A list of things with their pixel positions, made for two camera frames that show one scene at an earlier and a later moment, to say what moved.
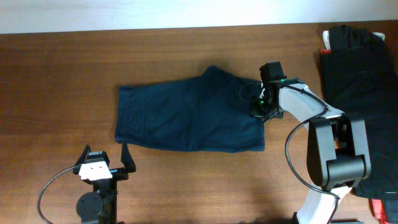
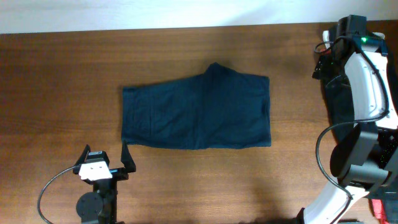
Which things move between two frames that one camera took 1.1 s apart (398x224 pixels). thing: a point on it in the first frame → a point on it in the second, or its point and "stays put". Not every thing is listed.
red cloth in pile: (323, 51) stays put
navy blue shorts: (211, 113) stays put
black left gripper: (127, 162) stays put
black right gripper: (256, 111) → (324, 68)
